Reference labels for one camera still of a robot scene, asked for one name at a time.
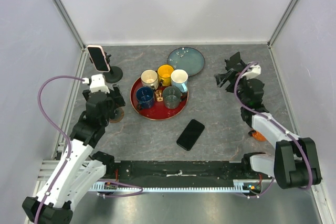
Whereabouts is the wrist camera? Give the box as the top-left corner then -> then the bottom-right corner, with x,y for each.
82,74 -> 110,94
242,62 -> 261,80

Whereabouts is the orange mug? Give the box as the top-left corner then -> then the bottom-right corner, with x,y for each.
248,130 -> 267,142

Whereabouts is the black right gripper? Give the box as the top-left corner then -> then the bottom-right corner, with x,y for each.
213,69 -> 253,106

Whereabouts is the grey-green ceramic mug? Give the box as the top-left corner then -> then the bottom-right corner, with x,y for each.
162,86 -> 181,109

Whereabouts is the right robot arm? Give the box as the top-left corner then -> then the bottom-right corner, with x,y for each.
215,64 -> 322,189

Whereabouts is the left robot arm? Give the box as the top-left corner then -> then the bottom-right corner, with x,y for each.
22,84 -> 125,223

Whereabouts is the phone in pink case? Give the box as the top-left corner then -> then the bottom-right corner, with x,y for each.
87,45 -> 110,72

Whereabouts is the round red tray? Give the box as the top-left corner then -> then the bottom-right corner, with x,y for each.
130,77 -> 188,120

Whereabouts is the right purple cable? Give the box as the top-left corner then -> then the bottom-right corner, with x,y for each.
233,61 -> 314,200

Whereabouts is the yellow ceramic mug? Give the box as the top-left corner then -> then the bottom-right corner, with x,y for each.
157,65 -> 174,87

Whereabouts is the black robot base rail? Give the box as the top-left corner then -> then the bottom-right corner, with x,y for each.
114,161 -> 269,188

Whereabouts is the black folding phone stand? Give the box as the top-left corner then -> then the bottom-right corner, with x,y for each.
225,51 -> 247,72

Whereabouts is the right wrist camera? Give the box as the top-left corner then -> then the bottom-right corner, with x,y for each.
242,62 -> 261,80

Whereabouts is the teal ceramic plate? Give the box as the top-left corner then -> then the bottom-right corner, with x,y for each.
167,47 -> 205,76

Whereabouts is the black round-base phone stand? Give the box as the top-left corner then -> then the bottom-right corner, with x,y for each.
103,52 -> 123,83

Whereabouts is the black phone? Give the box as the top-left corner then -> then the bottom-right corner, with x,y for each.
176,119 -> 205,151

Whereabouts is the dark blue mug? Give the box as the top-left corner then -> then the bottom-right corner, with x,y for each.
136,87 -> 154,111

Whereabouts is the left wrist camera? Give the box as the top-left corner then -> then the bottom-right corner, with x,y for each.
82,74 -> 110,94

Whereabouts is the small gold brown ornament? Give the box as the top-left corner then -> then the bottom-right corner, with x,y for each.
154,89 -> 163,102

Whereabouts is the slotted cable duct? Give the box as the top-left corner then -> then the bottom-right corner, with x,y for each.
88,181 -> 257,194

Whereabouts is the light blue mug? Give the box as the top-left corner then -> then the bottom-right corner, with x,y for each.
171,69 -> 188,93

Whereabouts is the cream ceramic mug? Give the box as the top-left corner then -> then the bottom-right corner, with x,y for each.
141,70 -> 159,90

